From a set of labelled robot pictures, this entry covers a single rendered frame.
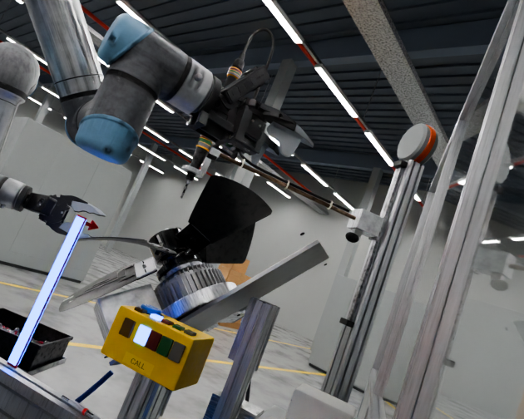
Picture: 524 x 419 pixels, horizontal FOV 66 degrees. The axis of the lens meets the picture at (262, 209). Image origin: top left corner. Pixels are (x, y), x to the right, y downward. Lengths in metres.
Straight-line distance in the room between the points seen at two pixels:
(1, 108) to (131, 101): 0.57
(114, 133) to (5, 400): 0.60
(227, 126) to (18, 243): 6.96
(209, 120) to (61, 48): 0.24
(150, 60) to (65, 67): 0.16
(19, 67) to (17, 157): 6.18
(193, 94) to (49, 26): 0.23
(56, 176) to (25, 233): 1.02
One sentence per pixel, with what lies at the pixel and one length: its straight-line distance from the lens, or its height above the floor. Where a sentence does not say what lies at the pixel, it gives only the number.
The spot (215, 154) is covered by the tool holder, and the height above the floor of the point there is 1.51.
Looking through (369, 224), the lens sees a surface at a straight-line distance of 1.43.
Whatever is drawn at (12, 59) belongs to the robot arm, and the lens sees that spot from 1.14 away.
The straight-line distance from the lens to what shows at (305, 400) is 1.21.
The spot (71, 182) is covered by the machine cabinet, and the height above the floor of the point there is 1.60.
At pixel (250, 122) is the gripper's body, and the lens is 0.67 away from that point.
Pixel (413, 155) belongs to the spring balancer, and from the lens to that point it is 1.56.
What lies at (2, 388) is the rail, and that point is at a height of 0.83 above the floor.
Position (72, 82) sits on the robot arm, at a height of 1.37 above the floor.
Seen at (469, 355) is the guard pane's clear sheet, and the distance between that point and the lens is 0.40.
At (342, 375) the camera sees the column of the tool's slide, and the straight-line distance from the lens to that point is 1.45.
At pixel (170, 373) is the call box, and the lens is 0.74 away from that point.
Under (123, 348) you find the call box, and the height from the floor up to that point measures 1.01.
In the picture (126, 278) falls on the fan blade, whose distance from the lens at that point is 1.31.
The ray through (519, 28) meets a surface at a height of 1.71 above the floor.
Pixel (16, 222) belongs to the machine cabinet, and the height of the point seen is 0.68.
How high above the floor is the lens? 1.20
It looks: 10 degrees up
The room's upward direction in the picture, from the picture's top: 21 degrees clockwise
